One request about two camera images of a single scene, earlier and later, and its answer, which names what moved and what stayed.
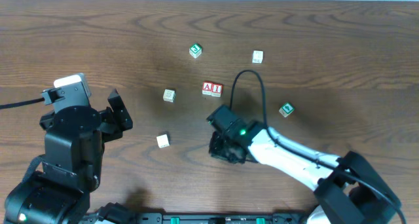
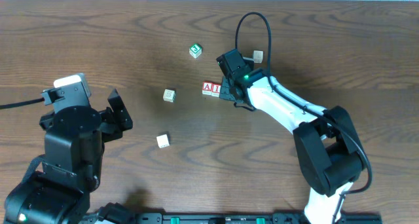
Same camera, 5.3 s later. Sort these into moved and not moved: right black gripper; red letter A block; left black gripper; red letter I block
Moved: right black gripper
Not moved: red letter I block; red letter A block; left black gripper
